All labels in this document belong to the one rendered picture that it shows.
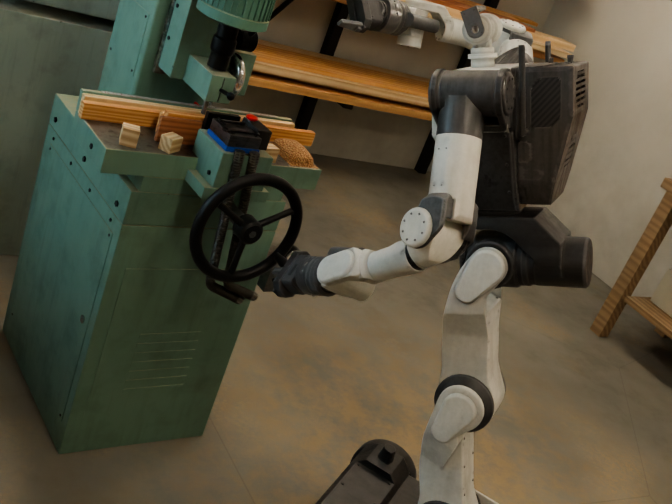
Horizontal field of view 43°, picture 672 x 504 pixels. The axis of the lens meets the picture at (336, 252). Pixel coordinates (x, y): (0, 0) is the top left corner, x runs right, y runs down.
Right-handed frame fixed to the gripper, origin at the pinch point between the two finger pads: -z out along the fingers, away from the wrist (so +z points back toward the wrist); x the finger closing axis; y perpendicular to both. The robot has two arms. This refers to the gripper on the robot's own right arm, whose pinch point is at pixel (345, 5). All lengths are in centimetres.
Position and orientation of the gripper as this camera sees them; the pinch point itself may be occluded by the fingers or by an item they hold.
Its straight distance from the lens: 219.1
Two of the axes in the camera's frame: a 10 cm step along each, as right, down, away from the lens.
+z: 7.8, 0.2, 6.3
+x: 1.6, 9.6, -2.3
